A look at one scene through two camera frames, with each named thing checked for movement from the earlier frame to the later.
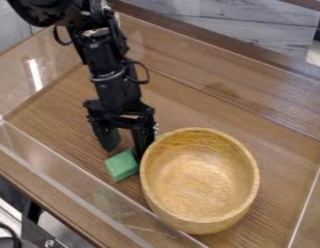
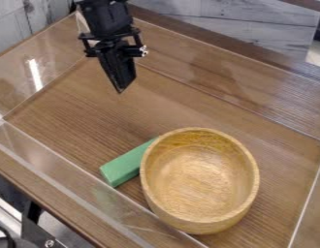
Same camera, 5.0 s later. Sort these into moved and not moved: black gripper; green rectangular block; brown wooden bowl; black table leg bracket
Moved: black gripper; green rectangular block
Not moved: black table leg bracket; brown wooden bowl
